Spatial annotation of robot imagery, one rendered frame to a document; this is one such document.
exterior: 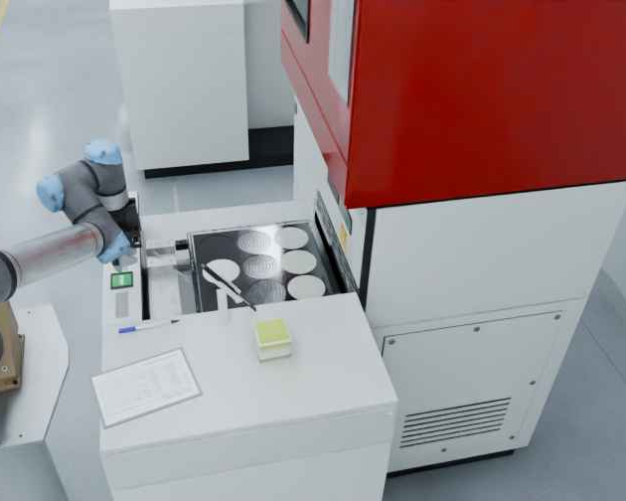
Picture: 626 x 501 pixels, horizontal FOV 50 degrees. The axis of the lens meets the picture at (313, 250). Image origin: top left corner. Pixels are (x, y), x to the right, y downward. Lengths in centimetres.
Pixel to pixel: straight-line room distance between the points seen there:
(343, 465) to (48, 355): 79
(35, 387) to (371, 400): 81
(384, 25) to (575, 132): 56
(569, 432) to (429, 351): 98
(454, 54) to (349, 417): 78
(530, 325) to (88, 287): 200
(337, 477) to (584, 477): 126
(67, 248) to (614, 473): 209
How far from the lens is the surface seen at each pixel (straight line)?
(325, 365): 152
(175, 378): 150
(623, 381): 305
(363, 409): 146
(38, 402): 173
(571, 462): 271
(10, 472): 201
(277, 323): 150
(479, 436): 241
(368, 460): 163
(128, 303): 170
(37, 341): 187
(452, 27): 137
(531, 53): 148
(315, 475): 162
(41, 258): 128
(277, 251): 189
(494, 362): 210
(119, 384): 152
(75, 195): 147
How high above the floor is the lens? 212
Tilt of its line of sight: 40 degrees down
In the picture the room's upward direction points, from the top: 2 degrees clockwise
